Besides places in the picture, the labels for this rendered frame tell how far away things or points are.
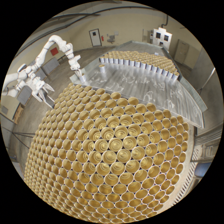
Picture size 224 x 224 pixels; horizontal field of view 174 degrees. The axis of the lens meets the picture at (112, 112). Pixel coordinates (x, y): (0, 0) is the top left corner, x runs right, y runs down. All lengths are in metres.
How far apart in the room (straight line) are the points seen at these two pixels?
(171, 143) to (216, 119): 1.93
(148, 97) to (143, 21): 6.63
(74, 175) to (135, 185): 0.36
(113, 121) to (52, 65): 7.39
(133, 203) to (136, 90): 0.80
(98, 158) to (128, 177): 0.21
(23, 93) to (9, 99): 2.49
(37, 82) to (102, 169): 0.84
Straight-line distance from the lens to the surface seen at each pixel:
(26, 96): 7.12
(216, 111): 2.40
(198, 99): 1.04
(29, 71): 0.85
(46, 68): 7.37
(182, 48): 6.86
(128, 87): 0.64
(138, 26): 6.91
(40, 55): 1.06
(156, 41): 5.39
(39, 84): 0.79
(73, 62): 0.76
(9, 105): 9.07
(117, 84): 0.67
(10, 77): 0.80
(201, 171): 2.72
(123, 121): 0.47
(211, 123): 2.37
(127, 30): 7.06
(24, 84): 1.04
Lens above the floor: 1.52
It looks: 61 degrees down
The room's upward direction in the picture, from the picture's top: 13 degrees counter-clockwise
